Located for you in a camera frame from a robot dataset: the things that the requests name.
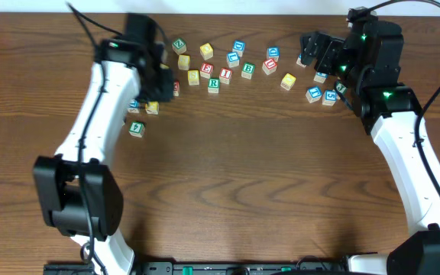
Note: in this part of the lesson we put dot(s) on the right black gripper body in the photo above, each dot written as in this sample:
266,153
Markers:
322,50

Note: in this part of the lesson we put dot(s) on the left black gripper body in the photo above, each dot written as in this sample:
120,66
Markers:
163,88

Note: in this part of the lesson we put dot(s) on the red E block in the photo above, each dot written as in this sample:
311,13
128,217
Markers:
206,70

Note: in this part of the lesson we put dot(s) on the green R block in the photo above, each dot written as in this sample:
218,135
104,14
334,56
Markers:
213,85

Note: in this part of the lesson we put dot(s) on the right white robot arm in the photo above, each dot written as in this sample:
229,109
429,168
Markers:
367,62

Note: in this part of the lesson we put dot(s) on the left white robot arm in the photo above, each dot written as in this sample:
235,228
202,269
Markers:
77,192

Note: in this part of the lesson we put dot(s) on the blue X block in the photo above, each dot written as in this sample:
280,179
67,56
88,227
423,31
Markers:
299,61

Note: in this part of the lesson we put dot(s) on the yellow block beside L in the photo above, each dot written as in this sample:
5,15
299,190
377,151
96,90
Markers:
152,108

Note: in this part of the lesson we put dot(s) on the blue P block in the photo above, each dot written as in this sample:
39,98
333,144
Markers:
320,77

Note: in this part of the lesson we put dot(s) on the blue L block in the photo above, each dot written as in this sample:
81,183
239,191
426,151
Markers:
134,106

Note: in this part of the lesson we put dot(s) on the yellow S block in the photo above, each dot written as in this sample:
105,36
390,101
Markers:
183,62

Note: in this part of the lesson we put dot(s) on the blue D block right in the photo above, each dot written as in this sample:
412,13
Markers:
273,53

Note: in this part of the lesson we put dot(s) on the blue d block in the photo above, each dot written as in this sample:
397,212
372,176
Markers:
273,53
238,47

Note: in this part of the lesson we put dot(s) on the yellow block right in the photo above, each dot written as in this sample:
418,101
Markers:
288,81

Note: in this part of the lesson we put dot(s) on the green J block right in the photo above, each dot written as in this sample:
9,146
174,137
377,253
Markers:
339,87

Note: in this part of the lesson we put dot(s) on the red U block right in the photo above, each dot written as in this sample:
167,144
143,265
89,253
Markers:
269,66

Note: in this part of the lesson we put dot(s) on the green Z block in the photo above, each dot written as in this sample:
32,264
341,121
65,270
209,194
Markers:
179,46

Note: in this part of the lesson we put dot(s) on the blue 5 block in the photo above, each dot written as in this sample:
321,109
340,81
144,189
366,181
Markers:
329,97

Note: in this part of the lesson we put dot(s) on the blue T block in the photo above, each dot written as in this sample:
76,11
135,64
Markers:
313,94

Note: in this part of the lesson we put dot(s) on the green 4 block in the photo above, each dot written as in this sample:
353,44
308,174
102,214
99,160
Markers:
137,129

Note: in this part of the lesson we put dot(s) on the yellow block top centre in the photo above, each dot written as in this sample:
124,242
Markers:
206,51

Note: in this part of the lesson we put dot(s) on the green B block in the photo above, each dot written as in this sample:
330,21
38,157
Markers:
248,70

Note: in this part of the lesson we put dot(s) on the blue D block left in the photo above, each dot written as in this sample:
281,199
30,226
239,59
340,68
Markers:
238,47

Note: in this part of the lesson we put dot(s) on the red I block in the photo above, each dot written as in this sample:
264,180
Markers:
225,75

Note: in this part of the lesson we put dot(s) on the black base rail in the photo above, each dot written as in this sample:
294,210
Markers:
169,268

